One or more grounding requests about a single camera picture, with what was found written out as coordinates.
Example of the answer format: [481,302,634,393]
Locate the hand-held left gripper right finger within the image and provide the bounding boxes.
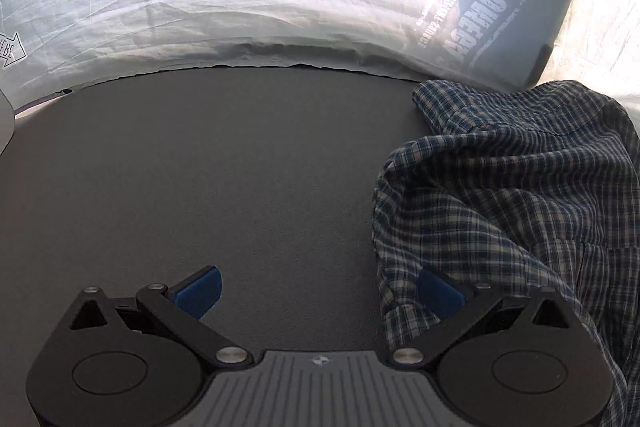
[390,268,576,366]

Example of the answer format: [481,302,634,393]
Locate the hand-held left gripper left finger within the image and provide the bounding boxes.
[67,265,253,366]

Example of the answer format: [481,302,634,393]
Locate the blue plaid shirt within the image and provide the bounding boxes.
[372,79,640,427]

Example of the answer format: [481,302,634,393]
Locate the white carrot print cloth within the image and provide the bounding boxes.
[0,0,640,118]

